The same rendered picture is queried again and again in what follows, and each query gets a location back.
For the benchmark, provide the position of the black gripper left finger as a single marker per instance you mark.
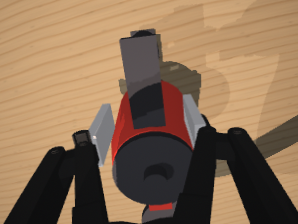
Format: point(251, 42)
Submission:
point(42, 199)

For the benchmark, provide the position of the dark grey round disc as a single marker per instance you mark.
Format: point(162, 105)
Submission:
point(148, 215)

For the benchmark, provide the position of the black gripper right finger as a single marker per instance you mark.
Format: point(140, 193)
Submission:
point(264, 199)

